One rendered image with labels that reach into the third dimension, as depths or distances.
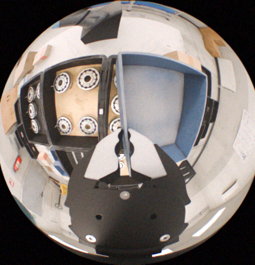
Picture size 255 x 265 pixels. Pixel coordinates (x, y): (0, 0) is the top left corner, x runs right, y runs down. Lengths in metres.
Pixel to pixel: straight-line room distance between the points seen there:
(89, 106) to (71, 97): 0.11
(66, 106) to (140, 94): 0.38
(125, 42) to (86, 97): 0.42
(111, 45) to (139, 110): 0.50
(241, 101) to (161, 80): 2.86
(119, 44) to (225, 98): 2.91
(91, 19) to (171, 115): 0.50
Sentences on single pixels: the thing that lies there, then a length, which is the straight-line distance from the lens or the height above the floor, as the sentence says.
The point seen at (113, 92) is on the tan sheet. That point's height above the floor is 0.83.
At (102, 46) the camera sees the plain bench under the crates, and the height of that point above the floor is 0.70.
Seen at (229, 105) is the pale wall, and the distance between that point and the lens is 3.01.
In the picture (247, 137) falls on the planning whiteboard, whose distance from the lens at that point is 2.95.
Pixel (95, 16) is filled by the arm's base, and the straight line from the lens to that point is 0.47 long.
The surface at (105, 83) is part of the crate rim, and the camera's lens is 0.30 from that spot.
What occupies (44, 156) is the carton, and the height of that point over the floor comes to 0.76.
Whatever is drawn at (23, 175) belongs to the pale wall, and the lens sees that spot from 3.30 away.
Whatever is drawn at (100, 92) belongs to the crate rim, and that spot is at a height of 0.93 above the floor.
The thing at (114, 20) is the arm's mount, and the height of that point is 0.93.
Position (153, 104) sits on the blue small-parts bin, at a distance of 0.18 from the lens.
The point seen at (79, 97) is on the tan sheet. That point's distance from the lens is 0.43.
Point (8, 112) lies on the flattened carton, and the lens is 3.02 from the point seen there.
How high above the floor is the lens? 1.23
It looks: 57 degrees down
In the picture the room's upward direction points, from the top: 162 degrees clockwise
